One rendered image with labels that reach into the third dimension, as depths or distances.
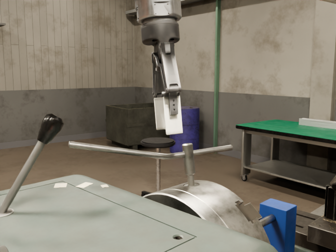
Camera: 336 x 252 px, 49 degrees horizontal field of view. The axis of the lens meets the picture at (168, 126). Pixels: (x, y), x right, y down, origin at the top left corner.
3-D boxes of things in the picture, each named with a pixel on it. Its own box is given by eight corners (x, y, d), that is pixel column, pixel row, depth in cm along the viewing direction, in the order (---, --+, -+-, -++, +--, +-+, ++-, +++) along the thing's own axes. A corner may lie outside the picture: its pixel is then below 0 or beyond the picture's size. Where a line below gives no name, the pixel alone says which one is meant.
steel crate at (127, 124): (179, 145, 726) (179, 105, 714) (129, 153, 657) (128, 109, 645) (151, 138, 802) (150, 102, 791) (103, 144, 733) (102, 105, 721)
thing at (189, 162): (195, 196, 77) (190, 142, 76) (199, 199, 75) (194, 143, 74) (185, 198, 77) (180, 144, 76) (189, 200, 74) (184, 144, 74)
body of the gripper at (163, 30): (138, 28, 76) (142, 73, 76) (142, 18, 67) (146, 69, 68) (174, 26, 77) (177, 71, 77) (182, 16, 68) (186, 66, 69)
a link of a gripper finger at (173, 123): (179, 95, 67) (179, 95, 66) (182, 133, 67) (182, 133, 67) (162, 96, 66) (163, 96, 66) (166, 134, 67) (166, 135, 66)
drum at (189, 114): (205, 152, 666) (206, 107, 654) (182, 156, 633) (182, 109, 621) (186, 147, 709) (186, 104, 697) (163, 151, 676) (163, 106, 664)
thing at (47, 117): (44, 147, 54) (43, 115, 54) (34, 144, 57) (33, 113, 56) (69, 143, 57) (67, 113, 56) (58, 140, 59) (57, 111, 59)
